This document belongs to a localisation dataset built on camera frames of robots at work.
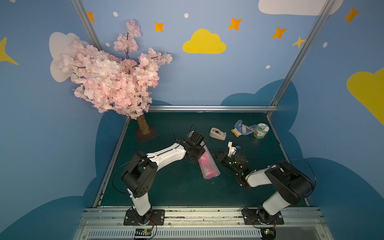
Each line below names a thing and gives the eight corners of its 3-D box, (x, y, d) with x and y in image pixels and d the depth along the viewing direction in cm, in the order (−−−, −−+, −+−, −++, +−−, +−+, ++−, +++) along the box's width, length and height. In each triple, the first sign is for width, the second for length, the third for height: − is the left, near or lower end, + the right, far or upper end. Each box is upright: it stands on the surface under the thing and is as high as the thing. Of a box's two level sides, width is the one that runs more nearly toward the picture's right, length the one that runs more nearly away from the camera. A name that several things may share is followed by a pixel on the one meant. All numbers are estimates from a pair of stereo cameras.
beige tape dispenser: (208, 136, 109) (209, 132, 106) (211, 130, 113) (211, 126, 109) (224, 141, 107) (225, 138, 103) (226, 135, 110) (227, 131, 107)
